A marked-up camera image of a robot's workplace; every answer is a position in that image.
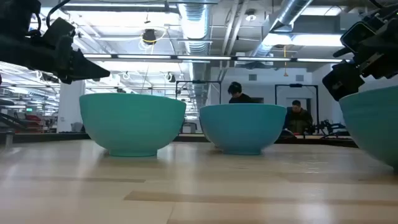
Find smooth silver air duct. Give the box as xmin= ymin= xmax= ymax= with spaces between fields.
xmin=248 ymin=0 xmax=314 ymax=57

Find black table back rail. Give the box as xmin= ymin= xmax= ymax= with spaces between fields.
xmin=0 ymin=132 xmax=359 ymax=149

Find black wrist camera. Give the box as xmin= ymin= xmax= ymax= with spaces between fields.
xmin=340 ymin=21 xmax=377 ymax=53
xmin=42 ymin=17 xmax=76 ymax=48

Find black metal gantry frame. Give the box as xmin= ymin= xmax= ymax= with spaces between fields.
xmin=274 ymin=83 xmax=320 ymax=126

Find orange hanging cord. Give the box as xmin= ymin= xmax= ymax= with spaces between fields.
xmin=282 ymin=45 xmax=289 ymax=78

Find long overhead light bar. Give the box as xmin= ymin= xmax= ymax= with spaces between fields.
xmin=83 ymin=53 xmax=353 ymax=64

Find large green plastic bowl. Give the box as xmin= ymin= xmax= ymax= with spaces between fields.
xmin=79 ymin=93 xmax=187 ymax=157

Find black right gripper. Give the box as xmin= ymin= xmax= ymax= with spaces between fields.
xmin=322 ymin=2 xmax=398 ymax=102

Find corrugated silver air duct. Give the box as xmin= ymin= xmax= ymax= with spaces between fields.
xmin=178 ymin=2 xmax=213 ymax=56

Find black ceiling-mounted camera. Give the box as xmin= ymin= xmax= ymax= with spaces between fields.
xmin=142 ymin=28 xmax=157 ymax=45

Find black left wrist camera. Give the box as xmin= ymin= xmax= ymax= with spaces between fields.
xmin=42 ymin=17 xmax=76 ymax=48

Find person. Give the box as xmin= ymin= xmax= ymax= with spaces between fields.
xmin=227 ymin=81 xmax=254 ymax=105
xmin=283 ymin=99 xmax=314 ymax=136

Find blue plastic bowl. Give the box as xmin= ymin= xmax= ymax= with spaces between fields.
xmin=199 ymin=103 xmax=287 ymax=156

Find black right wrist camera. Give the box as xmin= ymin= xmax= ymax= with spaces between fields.
xmin=340 ymin=21 xmax=377 ymax=53

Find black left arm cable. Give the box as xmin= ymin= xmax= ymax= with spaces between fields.
xmin=45 ymin=0 xmax=72 ymax=28

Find teal plastic bowl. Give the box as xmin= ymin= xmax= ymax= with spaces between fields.
xmin=338 ymin=86 xmax=398 ymax=171

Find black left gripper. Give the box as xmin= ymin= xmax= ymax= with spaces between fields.
xmin=0 ymin=32 xmax=111 ymax=85

